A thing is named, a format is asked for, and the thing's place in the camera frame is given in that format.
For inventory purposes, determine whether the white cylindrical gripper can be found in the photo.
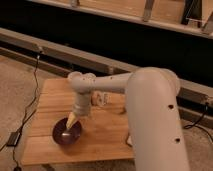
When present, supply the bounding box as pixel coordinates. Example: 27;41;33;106
66;93;91;129

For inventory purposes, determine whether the dark purple ceramic bowl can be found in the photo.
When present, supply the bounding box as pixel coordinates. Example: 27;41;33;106
52;118;82;145

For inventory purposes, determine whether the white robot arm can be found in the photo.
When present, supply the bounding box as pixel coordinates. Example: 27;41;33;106
68;67;190;171

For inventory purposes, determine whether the wooden table board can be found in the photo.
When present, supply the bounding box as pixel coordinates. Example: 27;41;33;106
21;78;133;166

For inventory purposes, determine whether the orange carrot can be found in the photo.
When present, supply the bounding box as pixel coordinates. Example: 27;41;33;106
121;107;126;114

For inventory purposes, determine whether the black power adapter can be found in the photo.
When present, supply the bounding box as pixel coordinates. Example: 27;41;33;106
6;132;21;147

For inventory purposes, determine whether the beige sponge block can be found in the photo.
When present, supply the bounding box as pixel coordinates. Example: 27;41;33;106
126;135;131;146

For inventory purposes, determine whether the black power cable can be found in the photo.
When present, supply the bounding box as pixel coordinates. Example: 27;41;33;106
0;53;42;171

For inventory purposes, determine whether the black cable at right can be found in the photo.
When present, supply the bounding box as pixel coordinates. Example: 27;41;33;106
183;103;213;141

